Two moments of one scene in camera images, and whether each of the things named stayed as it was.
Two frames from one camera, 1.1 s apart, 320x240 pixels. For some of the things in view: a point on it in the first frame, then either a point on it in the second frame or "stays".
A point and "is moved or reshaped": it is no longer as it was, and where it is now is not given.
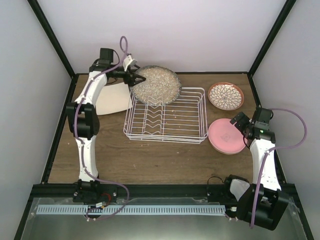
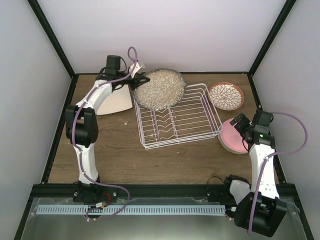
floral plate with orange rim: (226, 96) stays
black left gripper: (130, 81) to (135, 82)
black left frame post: (56, 42) stays
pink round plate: (225, 137) is moved or reshaped
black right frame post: (288, 7) stays
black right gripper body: (243, 127) stays
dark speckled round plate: (161, 87) is moved or reshaped
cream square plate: (112, 98) stays
